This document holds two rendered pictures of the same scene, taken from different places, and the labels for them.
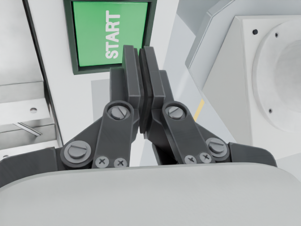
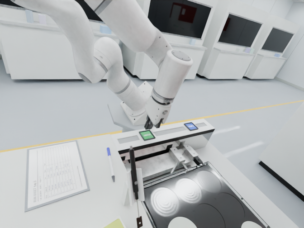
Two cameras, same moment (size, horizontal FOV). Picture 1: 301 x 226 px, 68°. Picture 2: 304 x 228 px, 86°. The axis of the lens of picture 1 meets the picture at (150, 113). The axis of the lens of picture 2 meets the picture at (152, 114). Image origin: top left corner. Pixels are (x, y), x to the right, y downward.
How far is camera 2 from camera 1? 0.58 m
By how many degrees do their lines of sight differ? 25
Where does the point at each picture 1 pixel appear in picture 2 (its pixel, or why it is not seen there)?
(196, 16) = not seen: hidden behind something
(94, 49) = (149, 136)
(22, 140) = (187, 152)
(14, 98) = (173, 153)
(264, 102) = not seen: hidden behind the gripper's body
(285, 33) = (130, 112)
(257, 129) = not seen: hidden behind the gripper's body
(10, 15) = (155, 158)
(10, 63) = (166, 158)
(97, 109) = (162, 134)
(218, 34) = (139, 126)
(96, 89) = (158, 135)
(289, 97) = (143, 102)
